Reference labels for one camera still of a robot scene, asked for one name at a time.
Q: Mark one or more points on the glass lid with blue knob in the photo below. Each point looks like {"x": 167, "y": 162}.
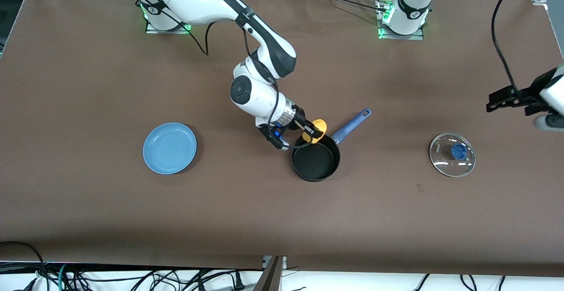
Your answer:
{"x": 452, "y": 155}

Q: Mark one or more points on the yellow potato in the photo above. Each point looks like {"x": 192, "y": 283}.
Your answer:
{"x": 320, "y": 124}

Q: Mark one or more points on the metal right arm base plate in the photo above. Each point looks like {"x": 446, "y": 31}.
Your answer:
{"x": 154, "y": 30}

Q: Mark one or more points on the grey metal profile post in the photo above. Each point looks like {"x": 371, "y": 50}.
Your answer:
{"x": 272, "y": 277}

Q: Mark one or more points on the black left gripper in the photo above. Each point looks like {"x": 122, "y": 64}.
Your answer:
{"x": 532, "y": 91}

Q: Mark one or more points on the brown table cover sheet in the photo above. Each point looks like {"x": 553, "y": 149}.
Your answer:
{"x": 132, "y": 83}

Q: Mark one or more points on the blue round plate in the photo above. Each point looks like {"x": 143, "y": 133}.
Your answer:
{"x": 169, "y": 148}

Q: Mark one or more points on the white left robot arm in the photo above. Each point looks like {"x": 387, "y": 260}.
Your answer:
{"x": 414, "y": 0}

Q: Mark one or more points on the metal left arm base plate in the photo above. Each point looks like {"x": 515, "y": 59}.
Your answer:
{"x": 418, "y": 37}

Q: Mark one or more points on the black power plug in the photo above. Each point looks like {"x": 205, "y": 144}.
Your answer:
{"x": 238, "y": 281}

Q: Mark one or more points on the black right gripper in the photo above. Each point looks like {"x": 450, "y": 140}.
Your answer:
{"x": 300, "y": 117}

